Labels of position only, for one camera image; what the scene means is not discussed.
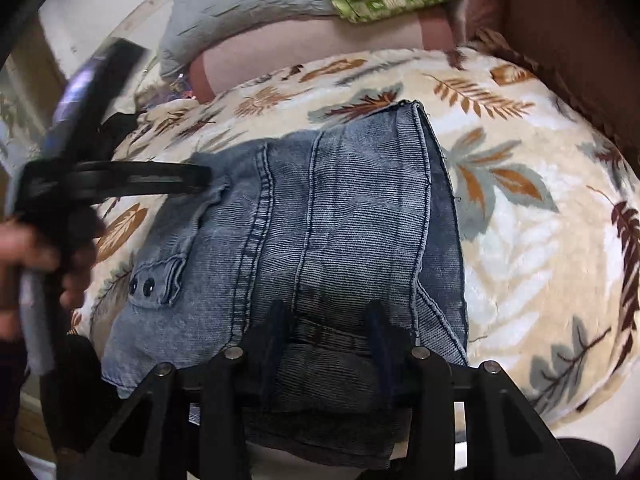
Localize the grey quilted pillow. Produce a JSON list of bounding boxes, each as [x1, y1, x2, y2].
[[159, 0, 342, 79]]

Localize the purple cloth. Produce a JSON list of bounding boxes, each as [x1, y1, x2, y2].
[[167, 72, 199, 104]]

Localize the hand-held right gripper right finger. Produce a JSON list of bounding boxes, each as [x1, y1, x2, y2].
[[366, 302, 569, 480]]

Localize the leaf print blanket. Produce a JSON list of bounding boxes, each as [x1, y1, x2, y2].
[[65, 45, 640, 427]]

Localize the blue denim pants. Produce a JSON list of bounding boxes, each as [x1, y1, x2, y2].
[[100, 100, 471, 472]]

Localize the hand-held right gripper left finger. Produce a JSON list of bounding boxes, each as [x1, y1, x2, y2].
[[82, 300, 292, 480]]

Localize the black crumpled cloth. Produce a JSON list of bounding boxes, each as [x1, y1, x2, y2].
[[99, 109, 144, 147]]

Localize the brown headboard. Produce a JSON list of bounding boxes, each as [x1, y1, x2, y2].
[[500, 0, 640, 147]]

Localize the person's left hand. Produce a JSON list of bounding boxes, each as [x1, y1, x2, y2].
[[0, 217, 104, 333]]

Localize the wooden door with glass panel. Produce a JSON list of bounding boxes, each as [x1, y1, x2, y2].
[[0, 25, 67, 221]]

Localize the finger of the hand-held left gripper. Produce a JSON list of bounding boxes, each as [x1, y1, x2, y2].
[[86, 178, 209, 198], [75, 159, 212, 182]]

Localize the pink and red bolster cushion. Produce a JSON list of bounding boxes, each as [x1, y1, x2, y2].
[[190, 9, 457, 104]]

